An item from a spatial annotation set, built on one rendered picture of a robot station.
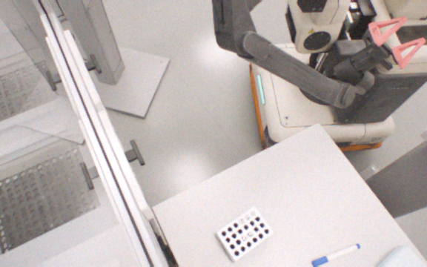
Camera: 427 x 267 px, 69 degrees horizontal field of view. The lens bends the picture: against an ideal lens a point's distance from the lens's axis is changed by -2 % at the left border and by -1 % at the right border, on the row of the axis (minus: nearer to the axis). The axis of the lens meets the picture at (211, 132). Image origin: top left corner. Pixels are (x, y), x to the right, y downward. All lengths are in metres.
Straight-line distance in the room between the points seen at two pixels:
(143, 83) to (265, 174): 1.24
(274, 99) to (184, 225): 0.96
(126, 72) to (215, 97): 0.58
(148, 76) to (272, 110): 0.82
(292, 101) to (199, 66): 0.72
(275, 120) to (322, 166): 0.64
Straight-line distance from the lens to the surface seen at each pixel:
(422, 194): 1.49
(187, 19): 2.37
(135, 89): 1.97
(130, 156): 0.79
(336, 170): 1.01
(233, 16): 0.62
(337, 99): 0.90
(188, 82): 2.01
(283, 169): 0.95
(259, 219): 0.87
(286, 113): 1.62
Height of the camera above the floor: 1.63
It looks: 63 degrees down
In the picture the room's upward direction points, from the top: 4 degrees clockwise
